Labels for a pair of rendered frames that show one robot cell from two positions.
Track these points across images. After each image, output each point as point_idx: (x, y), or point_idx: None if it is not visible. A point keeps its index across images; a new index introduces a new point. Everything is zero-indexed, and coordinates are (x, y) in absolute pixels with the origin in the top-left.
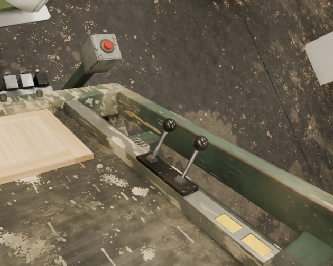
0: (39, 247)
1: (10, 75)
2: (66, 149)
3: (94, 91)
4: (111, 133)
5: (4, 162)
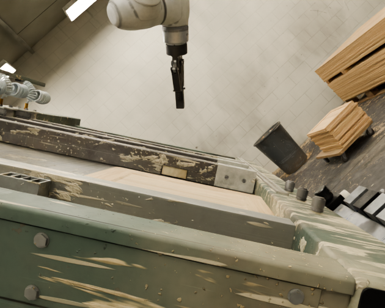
0: (11, 156)
1: None
2: (110, 181)
3: (345, 242)
4: (86, 178)
5: (135, 176)
